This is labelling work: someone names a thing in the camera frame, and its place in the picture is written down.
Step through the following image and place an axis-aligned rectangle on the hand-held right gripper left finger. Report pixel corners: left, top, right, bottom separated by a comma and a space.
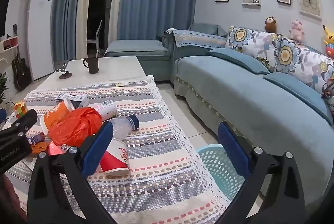
27, 122, 115, 224

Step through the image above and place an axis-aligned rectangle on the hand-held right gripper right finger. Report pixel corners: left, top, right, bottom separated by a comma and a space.
217, 122, 306, 224

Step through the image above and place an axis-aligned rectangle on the small purple box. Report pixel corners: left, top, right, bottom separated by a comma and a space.
26, 133, 46, 145

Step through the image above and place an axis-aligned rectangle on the red white paper cup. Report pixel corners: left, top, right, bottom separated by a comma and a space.
100, 137, 130, 177

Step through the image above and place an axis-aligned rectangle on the teal plastic basket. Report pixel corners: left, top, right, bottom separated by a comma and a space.
196, 144, 247, 201

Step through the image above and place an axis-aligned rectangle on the orange snack wrapper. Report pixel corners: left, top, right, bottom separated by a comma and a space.
31, 142, 51, 155

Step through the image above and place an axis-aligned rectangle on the orange plastic bag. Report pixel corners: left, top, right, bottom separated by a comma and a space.
48, 107, 103, 147

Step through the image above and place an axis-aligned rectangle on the orange white paper cup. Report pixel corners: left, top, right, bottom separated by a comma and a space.
40, 99, 76, 136

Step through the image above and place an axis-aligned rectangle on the clear plastic bottle blue cap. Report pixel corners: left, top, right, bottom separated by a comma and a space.
104, 115, 140, 141

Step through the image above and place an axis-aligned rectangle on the white pink drink cup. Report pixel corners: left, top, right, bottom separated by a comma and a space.
92, 100, 118, 122

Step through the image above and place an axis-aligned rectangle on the red foil wrapper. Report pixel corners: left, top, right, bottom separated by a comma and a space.
47, 142, 68, 157

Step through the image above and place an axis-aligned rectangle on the person's left forearm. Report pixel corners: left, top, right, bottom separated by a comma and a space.
0, 174, 28, 224

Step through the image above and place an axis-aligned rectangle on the colourful puzzle cube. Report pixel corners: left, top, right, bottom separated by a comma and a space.
14, 101, 29, 118

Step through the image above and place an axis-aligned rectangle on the white printed paper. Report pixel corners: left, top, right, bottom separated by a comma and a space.
21, 153, 38, 170

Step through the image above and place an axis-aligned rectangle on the green potted plant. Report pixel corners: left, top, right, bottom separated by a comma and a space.
0, 71, 9, 107

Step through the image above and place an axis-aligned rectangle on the black acoustic guitar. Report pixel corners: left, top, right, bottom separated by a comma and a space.
12, 24, 32, 91

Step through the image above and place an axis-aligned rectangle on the grey white medicine box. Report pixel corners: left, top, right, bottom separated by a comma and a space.
55, 93, 90, 109

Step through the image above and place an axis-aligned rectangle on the blue fabric sofa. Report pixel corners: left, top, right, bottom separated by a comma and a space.
104, 23, 334, 206

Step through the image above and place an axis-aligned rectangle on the brown phone stand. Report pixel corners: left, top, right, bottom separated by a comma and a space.
56, 61, 73, 80

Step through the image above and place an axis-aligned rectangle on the striped woven tablecloth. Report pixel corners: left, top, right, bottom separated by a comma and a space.
5, 75, 231, 224

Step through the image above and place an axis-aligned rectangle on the dark brown mug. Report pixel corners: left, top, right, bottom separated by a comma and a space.
83, 57, 100, 74

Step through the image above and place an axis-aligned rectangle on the white coffee table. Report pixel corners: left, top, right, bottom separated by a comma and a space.
35, 56, 157, 91

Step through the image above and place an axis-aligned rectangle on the blue cushion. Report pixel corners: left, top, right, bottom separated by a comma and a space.
263, 72, 333, 125
188, 23, 227, 36
207, 48, 270, 75

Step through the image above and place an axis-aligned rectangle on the white refrigerator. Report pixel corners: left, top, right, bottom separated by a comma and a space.
28, 0, 57, 82

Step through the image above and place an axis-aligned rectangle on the black television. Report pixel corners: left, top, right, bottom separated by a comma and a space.
0, 0, 11, 38

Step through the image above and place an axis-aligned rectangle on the floral pillow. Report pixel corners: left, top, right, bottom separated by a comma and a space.
273, 36, 334, 89
226, 26, 282, 68

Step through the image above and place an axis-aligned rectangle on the patterned sofa armrest cover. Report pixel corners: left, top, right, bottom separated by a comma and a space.
172, 29, 226, 49

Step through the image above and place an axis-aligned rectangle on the brown jar toy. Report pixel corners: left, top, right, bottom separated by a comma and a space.
265, 16, 277, 34

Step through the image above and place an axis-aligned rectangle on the pink pig plush toy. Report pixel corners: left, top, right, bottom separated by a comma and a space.
288, 19, 306, 42

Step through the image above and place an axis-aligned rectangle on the yellow plush toy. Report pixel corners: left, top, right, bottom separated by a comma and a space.
322, 24, 334, 59

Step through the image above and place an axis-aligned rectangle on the light framed butterfly picture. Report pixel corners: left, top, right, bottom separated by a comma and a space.
299, 0, 321, 19

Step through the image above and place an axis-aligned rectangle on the white red wall shelf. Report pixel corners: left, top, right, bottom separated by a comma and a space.
0, 37, 20, 53

